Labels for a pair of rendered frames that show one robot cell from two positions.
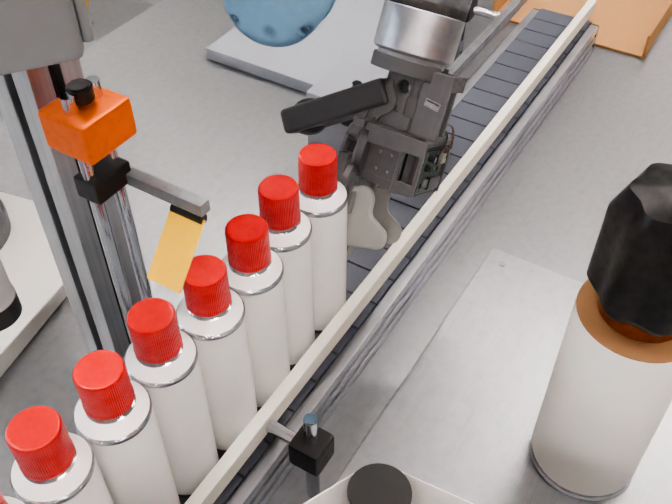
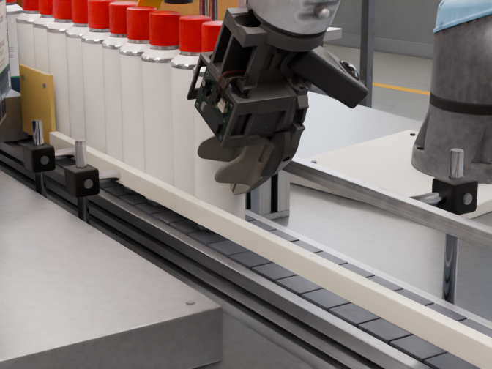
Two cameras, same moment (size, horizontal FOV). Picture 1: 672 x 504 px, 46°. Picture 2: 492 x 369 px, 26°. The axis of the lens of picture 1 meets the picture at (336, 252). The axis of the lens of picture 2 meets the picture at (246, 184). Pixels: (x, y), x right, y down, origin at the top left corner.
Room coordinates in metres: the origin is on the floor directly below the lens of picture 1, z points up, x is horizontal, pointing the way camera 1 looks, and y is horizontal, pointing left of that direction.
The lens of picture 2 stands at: (0.99, -0.90, 1.22)
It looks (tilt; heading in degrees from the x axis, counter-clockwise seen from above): 16 degrees down; 116
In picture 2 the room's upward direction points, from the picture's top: straight up
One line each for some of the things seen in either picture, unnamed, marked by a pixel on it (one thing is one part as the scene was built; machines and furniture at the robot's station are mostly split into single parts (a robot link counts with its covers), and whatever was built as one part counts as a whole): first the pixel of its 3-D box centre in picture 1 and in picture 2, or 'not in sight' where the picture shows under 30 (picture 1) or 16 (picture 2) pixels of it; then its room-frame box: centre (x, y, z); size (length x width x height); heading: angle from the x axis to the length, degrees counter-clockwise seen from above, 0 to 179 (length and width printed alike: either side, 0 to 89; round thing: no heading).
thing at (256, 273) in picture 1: (256, 315); (166, 108); (0.43, 0.07, 0.98); 0.05 x 0.05 x 0.20
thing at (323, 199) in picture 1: (319, 242); (219, 127); (0.52, 0.02, 0.98); 0.05 x 0.05 x 0.20
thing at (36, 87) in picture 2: not in sight; (35, 104); (0.17, 0.19, 0.94); 0.10 x 0.01 x 0.09; 149
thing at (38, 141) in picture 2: not in sight; (53, 168); (0.26, 0.10, 0.89); 0.06 x 0.03 x 0.12; 59
